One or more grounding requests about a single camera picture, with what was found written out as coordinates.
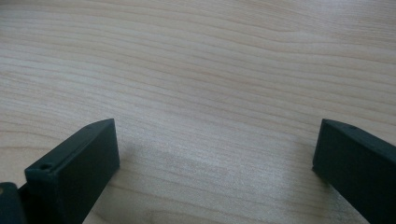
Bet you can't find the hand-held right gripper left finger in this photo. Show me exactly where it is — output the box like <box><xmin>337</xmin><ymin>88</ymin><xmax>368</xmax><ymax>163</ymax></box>
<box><xmin>18</xmin><ymin>118</ymin><xmax>121</xmax><ymax>224</ymax></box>

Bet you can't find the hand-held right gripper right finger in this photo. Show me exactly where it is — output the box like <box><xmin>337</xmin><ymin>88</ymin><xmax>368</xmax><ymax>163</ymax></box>
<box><xmin>312</xmin><ymin>118</ymin><xmax>396</xmax><ymax>224</ymax></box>

